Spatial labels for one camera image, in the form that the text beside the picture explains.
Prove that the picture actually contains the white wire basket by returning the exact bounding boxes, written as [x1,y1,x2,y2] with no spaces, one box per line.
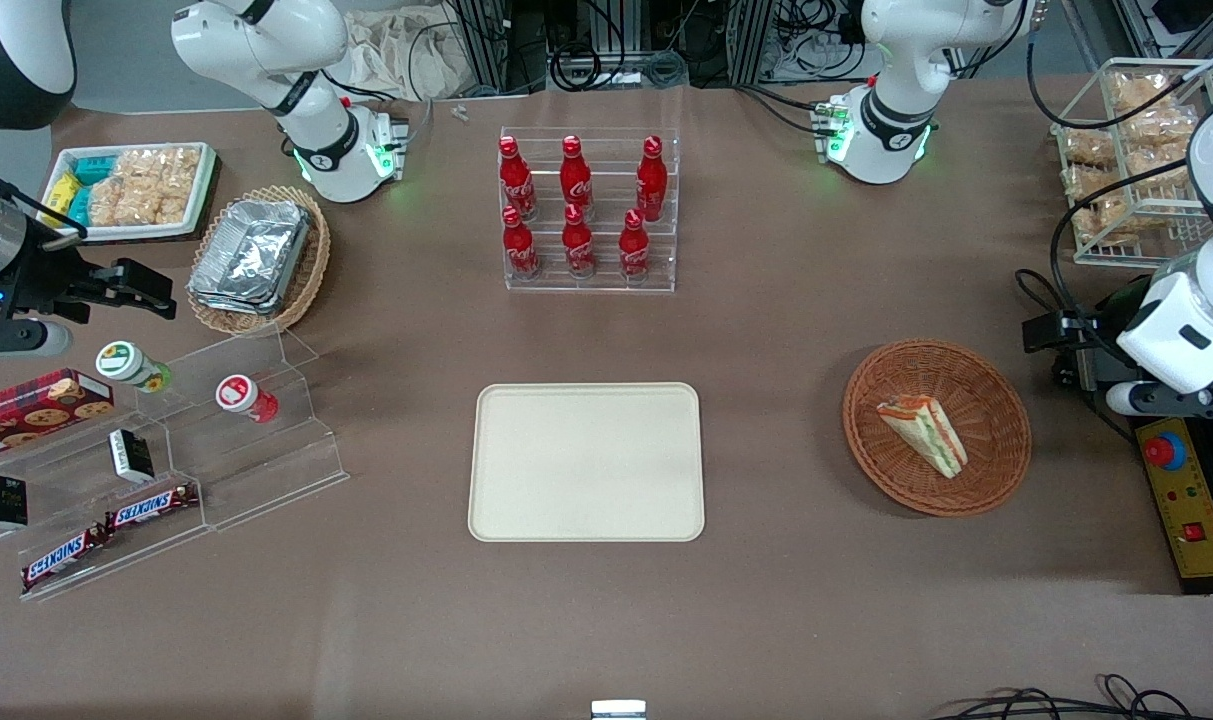
[1051,58,1213,269]

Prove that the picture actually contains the green lid yogurt cup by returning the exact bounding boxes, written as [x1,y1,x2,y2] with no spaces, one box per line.
[96,340,173,393]

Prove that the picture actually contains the stacked aluminium foil trays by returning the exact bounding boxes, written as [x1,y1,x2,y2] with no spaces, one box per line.
[188,198,313,317]

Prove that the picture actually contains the Snickers chocolate bar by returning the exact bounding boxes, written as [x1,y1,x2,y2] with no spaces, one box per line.
[21,527,113,591]
[103,483,200,532]

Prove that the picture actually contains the yellow snack packet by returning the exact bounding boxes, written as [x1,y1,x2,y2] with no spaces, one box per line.
[44,172,83,217]

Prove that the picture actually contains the light oval wicker basket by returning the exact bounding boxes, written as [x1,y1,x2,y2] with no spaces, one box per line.
[186,185,332,336]

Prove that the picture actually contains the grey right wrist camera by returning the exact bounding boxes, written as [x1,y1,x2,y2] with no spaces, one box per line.
[0,320,73,363]

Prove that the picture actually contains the clear acrylic bottle rack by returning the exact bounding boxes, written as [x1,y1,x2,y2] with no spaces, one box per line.
[499,126,683,293]

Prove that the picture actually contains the red lid yogurt cup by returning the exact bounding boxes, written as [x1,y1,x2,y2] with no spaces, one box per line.
[216,374,280,424]

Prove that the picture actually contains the yellow control panel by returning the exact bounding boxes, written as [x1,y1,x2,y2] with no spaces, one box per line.
[1136,415,1213,582]

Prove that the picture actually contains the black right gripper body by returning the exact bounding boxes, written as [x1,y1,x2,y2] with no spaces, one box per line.
[6,225,129,326]

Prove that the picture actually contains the red cookie box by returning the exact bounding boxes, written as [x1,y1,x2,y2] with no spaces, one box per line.
[0,369,116,463]

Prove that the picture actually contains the black floor cable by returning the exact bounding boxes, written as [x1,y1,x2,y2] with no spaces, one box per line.
[931,675,1195,720]

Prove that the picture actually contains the rice cracker snack bag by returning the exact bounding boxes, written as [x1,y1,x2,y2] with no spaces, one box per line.
[1071,195,1137,249]
[1116,105,1199,151]
[1109,70,1195,113]
[1059,128,1117,167]
[88,147,203,227]
[1063,165,1127,201]

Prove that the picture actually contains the clear acrylic stepped shelf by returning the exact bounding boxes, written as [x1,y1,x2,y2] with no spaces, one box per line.
[0,325,350,603]

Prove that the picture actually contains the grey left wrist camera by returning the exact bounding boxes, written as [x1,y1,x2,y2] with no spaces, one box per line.
[1106,378,1213,417]

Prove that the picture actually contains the red emergency stop button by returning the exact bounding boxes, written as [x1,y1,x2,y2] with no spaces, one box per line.
[1143,432,1188,472]

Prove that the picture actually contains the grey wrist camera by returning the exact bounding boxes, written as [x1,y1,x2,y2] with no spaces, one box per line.
[0,320,73,363]
[1106,378,1213,417]

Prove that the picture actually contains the beige cloth bag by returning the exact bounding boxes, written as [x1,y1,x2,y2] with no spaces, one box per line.
[342,8,487,101]

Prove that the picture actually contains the brown round wicker basket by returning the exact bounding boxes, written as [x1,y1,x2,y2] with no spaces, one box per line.
[843,340,1033,518]

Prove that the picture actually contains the red cola bottle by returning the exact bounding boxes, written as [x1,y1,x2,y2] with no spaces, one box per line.
[619,209,653,284]
[562,204,597,280]
[499,137,538,222]
[636,136,669,223]
[560,136,595,223]
[501,206,542,282]

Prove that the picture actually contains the white rectangular snack tray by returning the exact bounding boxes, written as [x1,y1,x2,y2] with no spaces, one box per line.
[39,142,219,243]

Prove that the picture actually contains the cream plastic tray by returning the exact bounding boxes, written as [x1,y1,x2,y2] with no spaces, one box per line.
[468,383,706,543]

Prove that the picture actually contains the grey metal box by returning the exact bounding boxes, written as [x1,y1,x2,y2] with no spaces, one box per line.
[1074,350,1119,393]

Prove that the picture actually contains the triangular sandwich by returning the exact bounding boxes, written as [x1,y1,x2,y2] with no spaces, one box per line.
[876,394,969,480]

